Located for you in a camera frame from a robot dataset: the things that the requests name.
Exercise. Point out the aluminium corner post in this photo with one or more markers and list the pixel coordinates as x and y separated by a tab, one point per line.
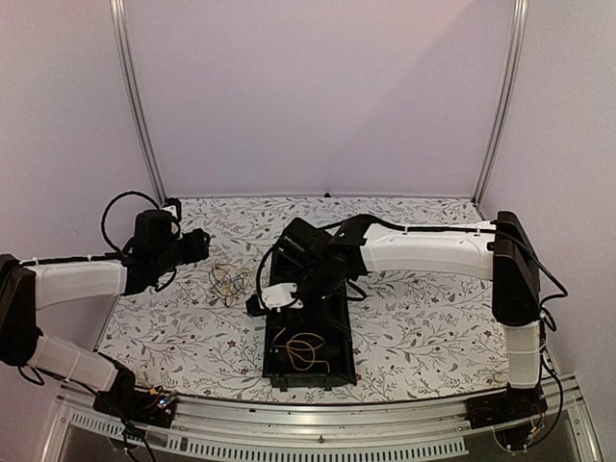
131	84
511	67

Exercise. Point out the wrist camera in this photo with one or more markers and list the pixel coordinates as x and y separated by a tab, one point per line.
174	206
272	299

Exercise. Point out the black three-compartment bin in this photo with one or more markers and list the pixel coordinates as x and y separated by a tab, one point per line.
306	356

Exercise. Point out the left aluminium corner post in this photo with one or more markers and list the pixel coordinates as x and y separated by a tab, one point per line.
131	84

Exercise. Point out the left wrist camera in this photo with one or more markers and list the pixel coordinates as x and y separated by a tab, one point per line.
174	206

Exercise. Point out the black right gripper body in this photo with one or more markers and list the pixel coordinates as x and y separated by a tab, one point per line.
321	286

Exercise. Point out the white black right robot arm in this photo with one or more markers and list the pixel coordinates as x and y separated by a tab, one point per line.
498	250

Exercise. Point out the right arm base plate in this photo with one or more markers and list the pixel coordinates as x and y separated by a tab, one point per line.
504	407

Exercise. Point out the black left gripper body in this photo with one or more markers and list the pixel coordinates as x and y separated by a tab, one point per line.
195	252

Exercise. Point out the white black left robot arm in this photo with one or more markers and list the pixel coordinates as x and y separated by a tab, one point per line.
156	250

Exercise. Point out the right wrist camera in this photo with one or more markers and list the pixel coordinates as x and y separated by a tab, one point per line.
272	299

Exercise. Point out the right aluminium corner post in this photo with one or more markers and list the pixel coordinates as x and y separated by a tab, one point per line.
511	67

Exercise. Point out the aluminium front rail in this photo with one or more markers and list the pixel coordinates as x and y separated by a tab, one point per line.
208	429

